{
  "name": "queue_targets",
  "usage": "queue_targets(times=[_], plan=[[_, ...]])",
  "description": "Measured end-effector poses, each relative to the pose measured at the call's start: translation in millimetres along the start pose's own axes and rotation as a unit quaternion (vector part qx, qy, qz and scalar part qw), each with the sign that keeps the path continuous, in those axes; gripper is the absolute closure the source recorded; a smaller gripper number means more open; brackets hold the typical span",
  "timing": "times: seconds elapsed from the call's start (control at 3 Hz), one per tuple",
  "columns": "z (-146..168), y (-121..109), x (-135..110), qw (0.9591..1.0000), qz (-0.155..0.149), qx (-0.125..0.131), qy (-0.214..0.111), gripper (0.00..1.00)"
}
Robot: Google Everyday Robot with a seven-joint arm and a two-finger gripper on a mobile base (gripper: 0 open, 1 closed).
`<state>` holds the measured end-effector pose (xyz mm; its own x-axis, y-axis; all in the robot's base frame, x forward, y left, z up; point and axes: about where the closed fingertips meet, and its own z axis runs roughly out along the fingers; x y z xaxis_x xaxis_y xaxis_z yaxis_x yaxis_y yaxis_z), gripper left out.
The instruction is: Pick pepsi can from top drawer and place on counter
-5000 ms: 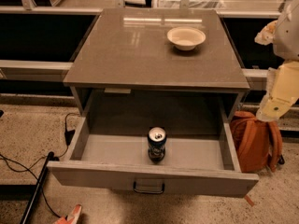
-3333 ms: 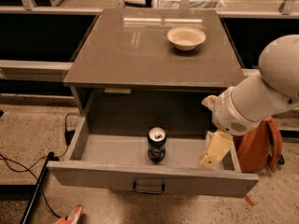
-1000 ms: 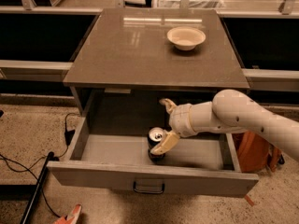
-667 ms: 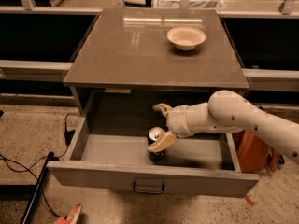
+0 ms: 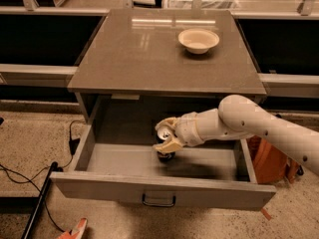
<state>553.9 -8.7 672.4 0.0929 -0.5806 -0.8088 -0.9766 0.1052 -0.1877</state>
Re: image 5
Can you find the black power adapter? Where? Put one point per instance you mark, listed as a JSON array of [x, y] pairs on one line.
[[73, 144]]

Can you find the black drawer handle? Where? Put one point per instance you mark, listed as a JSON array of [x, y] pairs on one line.
[[158, 202]]

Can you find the black pole on floor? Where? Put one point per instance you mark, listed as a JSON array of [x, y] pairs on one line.
[[40, 203]]

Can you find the blue pepsi can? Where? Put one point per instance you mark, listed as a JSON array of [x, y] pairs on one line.
[[162, 135]]

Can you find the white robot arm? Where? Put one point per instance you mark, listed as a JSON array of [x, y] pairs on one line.
[[238, 117]]

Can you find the white paper bowl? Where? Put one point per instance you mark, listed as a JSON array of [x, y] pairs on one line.
[[198, 41]]

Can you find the open grey top drawer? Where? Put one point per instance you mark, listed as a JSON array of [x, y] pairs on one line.
[[115, 160]]

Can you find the metal railing frame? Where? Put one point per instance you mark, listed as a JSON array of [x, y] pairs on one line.
[[43, 42]]

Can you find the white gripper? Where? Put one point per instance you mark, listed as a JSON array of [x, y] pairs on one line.
[[186, 129]]

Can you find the grey cabinet with counter top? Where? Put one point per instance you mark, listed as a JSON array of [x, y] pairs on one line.
[[137, 52]]

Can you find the orange white object on floor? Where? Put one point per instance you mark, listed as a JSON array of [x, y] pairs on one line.
[[77, 232]]

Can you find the orange backpack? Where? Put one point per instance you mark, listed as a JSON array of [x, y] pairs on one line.
[[270, 164]]

